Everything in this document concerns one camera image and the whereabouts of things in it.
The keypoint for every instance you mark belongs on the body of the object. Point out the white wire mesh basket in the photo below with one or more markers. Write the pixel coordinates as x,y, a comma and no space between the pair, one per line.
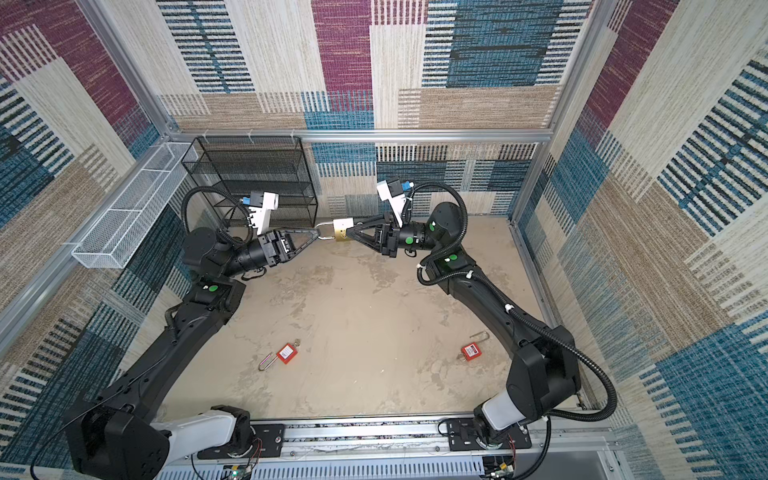
114,239

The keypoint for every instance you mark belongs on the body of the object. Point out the black mounting plate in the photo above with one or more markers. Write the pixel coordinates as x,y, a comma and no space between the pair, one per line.
462,435
264,441

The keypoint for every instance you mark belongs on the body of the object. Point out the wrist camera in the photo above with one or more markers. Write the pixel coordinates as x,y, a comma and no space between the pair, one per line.
259,206
394,192

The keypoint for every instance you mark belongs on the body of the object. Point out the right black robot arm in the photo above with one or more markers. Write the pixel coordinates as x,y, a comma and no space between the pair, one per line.
542,374

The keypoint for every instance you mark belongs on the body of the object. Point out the brass padlock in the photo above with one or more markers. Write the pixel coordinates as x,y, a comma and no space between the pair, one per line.
334,230

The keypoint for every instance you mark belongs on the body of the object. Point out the black wire shelf rack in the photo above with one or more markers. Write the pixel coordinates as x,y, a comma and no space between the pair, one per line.
241,165

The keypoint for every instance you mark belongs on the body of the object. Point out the red padlock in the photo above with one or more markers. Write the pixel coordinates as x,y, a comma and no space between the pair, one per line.
472,350
284,355

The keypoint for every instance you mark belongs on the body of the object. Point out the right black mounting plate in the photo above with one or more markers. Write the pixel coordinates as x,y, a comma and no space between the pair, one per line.
462,435

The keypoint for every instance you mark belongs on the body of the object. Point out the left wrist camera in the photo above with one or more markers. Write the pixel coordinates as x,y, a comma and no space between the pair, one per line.
259,206

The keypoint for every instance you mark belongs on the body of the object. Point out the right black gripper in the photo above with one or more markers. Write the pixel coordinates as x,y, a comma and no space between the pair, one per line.
389,245

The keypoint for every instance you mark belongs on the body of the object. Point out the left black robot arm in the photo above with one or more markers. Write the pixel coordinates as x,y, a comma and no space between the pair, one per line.
115,435

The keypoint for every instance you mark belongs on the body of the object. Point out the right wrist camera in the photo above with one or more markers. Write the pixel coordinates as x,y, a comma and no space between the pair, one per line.
394,192

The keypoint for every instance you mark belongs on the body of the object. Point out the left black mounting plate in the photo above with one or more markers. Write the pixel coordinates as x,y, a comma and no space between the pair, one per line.
264,441

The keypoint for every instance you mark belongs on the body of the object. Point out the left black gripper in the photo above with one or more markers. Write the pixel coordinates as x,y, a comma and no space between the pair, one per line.
276,249

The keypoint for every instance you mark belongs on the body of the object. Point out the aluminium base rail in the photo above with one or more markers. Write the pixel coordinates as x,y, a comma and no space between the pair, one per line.
410,447

